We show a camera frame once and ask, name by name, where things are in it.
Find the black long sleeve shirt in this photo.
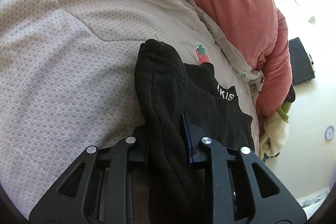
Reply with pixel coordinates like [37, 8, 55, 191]
[134, 39, 255, 223]

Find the cream fleece blanket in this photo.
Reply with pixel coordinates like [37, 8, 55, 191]
[259, 109, 289, 159]

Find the green plush garment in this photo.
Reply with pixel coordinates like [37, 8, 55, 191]
[277, 85, 296, 123]

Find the black monitor screen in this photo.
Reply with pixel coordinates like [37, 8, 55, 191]
[289, 38, 315, 86]

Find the pink strawberry bear quilt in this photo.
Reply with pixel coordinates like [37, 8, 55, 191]
[1, 0, 256, 217]

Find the salmon pink duvet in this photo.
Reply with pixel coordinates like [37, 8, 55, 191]
[194, 0, 292, 117]

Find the round wall clock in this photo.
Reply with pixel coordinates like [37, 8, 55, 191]
[325, 126, 335, 140]

